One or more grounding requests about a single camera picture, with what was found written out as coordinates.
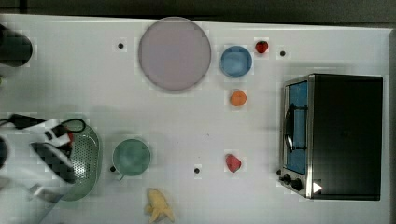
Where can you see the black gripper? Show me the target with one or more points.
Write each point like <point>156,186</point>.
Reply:
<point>57,137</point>

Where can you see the red ketchup bottle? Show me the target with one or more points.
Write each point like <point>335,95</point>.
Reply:
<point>71,138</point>

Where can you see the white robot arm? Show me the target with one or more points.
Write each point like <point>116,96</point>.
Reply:
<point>35,154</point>

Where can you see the green oval strainer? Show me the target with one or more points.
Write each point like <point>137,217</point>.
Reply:
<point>86,157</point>

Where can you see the green mug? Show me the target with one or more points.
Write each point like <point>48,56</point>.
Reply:
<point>131,157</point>

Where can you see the peeled banana toy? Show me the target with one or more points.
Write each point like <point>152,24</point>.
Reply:
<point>157,206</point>

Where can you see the pink strawberry toy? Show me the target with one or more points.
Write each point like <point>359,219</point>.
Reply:
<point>233,163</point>

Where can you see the orange toy fruit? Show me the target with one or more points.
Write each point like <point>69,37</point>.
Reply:
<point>238,98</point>

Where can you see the blue bowl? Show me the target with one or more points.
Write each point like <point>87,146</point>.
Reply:
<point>235,62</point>

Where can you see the red strawberry toy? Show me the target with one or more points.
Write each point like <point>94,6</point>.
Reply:
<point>261,47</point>

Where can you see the black toaster oven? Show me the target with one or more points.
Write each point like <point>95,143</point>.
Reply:
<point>331,137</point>

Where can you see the black cylinder post upper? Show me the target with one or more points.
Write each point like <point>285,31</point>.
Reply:
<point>15,49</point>

